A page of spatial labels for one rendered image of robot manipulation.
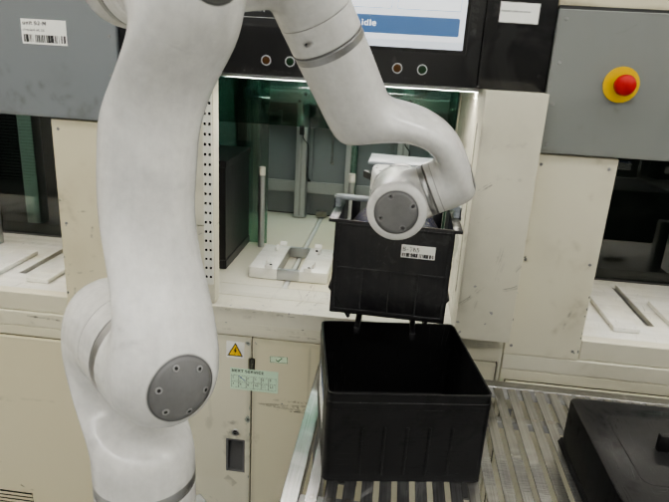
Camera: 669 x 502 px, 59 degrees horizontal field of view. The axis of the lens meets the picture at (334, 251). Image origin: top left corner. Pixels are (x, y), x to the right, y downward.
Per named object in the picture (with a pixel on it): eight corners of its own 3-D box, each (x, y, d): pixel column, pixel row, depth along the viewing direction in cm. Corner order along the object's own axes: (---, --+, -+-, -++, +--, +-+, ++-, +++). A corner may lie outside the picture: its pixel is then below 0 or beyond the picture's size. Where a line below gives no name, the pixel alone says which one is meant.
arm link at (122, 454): (114, 531, 65) (100, 333, 57) (61, 445, 78) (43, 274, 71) (213, 486, 72) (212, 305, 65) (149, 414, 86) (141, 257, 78)
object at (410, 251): (319, 330, 112) (330, 162, 103) (333, 290, 132) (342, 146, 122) (449, 345, 110) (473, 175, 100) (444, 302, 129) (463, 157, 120)
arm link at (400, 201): (420, 155, 92) (364, 176, 94) (421, 170, 80) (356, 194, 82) (438, 205, 94) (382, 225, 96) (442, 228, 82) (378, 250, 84)
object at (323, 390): (317, 392, 128) (321, 320, 122) (444, 395, 130) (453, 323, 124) (321, 481, 101) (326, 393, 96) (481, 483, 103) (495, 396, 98)
